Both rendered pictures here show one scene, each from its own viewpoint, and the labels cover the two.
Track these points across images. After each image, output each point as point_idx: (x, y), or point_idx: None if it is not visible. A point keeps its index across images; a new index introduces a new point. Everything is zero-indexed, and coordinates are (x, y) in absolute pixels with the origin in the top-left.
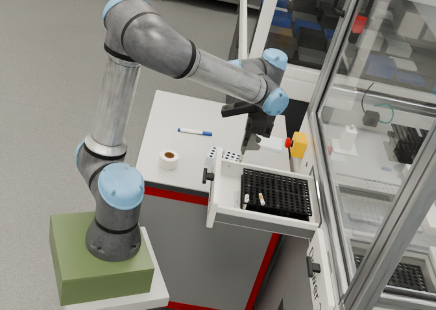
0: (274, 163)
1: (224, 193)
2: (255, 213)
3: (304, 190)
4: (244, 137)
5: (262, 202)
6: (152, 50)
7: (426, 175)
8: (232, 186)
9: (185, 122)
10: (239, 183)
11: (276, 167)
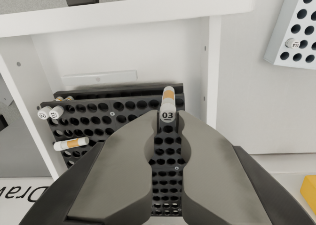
0: (312, 128)
1: (124, 44)
2: (29, 129)
3: (153, 211)
4: (41, 202)
5: (53, 147)
6: None
7: None
8: (160, 62)
9: None
10: (178, 77)
11: (297, 132)
